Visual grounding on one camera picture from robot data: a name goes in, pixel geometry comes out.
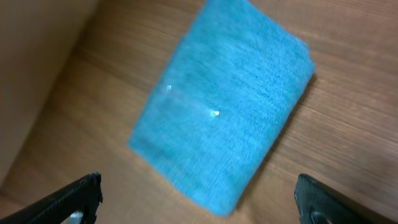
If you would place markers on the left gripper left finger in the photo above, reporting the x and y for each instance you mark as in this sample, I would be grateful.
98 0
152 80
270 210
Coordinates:
81 197

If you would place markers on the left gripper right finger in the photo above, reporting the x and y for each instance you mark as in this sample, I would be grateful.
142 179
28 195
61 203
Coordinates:
318 203

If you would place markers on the blue denim cloth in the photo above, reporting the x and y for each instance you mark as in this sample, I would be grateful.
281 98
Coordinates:
221 102

